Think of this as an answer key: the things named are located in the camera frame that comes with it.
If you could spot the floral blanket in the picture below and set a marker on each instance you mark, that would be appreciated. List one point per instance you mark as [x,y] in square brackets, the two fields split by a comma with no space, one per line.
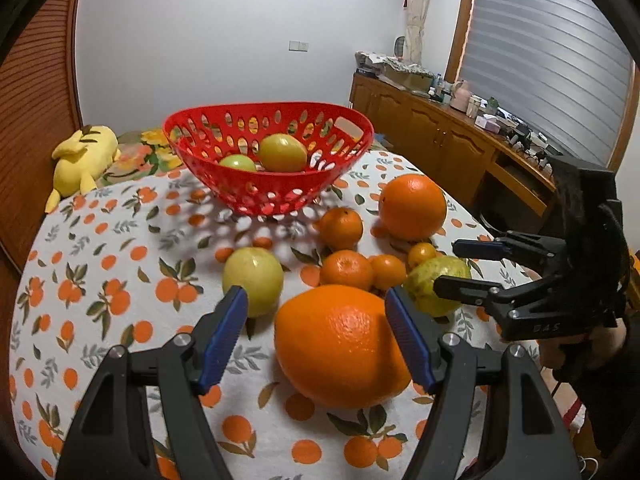
[145,157]

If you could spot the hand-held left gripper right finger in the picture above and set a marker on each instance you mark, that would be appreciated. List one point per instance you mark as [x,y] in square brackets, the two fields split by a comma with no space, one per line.
[407,340]

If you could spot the green guava fruit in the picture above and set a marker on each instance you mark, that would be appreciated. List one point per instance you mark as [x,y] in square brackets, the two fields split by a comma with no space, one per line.
[450,265]

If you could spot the wooden slatted door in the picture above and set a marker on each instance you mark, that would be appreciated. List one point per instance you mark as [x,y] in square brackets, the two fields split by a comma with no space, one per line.
[35,135]

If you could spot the cardboard box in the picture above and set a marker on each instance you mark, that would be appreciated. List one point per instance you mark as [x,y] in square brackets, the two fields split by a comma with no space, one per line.
[400,75]

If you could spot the pink container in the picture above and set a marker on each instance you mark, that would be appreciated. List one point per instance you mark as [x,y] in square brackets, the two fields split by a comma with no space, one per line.
[460,95]

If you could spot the person's right hand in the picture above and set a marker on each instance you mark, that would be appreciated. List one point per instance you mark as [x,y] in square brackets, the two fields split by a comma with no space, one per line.
[607,345]

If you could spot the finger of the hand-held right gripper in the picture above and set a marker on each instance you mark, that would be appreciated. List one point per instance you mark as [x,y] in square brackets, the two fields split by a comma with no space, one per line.
[475,248]
[460,290]

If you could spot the large orange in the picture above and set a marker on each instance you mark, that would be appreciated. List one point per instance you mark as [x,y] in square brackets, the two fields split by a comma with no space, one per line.
[412,206]
[340,345]

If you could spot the wooden cabinet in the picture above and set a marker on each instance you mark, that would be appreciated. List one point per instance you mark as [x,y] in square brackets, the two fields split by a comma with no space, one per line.
[425,130]

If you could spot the green apple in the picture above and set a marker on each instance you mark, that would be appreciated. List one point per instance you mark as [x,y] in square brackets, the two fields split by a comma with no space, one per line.
[237,162]
[282,152]
[252,277]

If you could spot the person's right forearm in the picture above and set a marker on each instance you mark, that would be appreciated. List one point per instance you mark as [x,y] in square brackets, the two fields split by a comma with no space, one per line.
[610,410]

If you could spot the white wall switch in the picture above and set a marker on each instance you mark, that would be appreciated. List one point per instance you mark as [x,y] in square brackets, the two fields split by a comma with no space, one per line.
[298,45]

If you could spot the orange print tablecloth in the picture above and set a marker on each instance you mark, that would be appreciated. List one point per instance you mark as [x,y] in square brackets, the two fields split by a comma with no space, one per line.
[125,240]

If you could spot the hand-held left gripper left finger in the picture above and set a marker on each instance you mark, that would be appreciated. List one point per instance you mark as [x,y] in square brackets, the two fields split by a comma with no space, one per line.
[225,340]

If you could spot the grey window blind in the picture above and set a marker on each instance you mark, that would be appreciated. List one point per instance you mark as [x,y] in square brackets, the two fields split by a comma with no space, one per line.
[540,50]

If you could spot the red plastic basket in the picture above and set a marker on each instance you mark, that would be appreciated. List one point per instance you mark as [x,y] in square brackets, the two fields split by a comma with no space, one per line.
[270,190]

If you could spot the yellow plush toy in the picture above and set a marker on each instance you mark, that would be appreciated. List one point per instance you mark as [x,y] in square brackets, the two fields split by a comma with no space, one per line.
[82,162]

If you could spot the tangerine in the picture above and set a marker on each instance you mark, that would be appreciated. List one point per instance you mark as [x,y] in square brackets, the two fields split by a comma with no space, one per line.
[346,270]
[421,255]
[387,272]
[341,227]

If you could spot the white lace curtain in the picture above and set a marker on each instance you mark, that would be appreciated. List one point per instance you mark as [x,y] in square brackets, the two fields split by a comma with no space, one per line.
[417,10]

